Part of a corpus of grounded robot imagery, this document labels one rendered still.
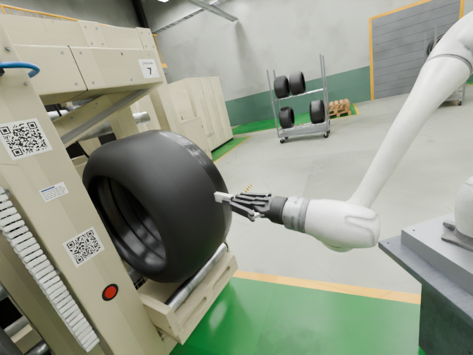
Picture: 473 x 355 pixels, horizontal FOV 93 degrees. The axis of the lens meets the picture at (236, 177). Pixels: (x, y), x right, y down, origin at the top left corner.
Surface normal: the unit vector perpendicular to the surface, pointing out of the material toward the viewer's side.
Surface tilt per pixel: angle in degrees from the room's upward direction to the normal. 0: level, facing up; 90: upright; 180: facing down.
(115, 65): 90
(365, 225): 50
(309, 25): 90
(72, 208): 90
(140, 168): 56
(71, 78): 90
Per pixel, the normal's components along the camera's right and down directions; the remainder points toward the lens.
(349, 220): -0.30, -0.38
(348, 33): -0.39, 0.40
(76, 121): 0.82, 0.00
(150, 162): 0.24, -0.54
